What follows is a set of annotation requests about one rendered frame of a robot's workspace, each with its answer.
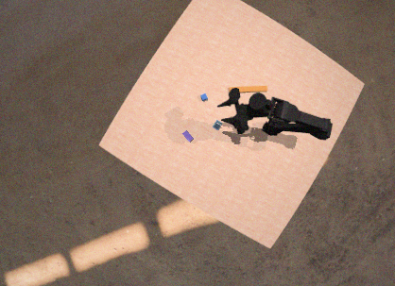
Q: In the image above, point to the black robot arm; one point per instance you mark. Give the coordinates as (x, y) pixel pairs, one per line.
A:
(283, 113)

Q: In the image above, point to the purple rectangular block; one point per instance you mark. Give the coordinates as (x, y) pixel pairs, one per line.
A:
(187, 136)

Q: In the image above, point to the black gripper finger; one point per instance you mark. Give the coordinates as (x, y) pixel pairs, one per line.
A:
(230, 121)
(226, 103)

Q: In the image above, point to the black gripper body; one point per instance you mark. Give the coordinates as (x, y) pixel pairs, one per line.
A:
(234, 96)

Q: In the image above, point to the orange-brown bar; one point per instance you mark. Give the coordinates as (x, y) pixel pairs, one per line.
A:
(250, 89)

